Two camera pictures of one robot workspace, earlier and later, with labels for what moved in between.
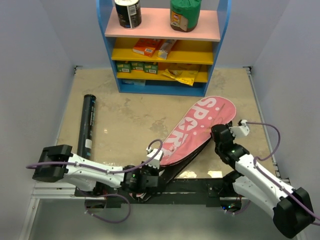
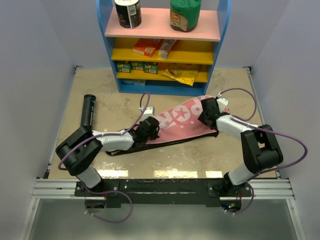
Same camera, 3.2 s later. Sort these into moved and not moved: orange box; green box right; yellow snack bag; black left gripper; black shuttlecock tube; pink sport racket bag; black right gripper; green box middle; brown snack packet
Moved: black right gripper; pink sport racket bag; black left gripper
Not moved: orange box; green box right; green box middle; black shuttlecock tube; brown snack packet; yellow snack bag
